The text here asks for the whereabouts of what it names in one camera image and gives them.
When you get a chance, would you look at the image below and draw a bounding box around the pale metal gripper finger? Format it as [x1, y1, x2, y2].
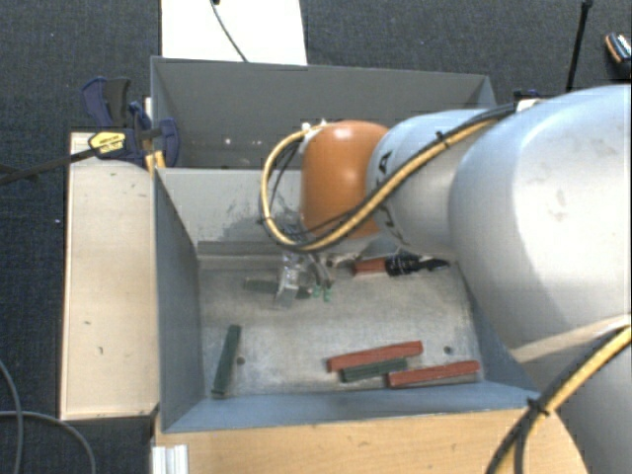
[273, 286, 299, 311]
[277, 262, 302, 291]

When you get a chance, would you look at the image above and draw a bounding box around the grey metal bin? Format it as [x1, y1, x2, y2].
[149, 55, 543, 435]

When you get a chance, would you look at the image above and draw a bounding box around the red-brown flat block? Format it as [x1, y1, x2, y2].
[351, 258, 388, 277]
[385, 359, 482, 390]
[325, 340, 425, 374]

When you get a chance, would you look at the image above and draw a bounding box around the dark green flat block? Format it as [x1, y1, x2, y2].
[339, 357, 411, 384]
[210, 324, 243, 400]

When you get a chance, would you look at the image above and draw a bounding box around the pale wood flat board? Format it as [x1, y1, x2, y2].
[59, 130, 162, 422]

